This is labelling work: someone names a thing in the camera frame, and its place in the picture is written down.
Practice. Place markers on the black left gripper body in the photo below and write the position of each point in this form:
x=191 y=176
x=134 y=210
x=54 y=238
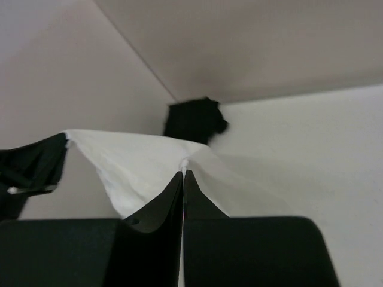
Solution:
x=31 y=170

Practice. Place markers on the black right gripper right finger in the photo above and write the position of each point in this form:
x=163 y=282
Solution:
x=219 y=250

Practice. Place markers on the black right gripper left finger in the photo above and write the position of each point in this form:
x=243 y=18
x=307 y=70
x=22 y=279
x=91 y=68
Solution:
x=141 y=250

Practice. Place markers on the white tank top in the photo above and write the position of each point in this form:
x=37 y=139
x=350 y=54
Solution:
x=135 y=168

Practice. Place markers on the folded black tank top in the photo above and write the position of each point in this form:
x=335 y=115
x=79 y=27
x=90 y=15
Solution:
x=197 y=120

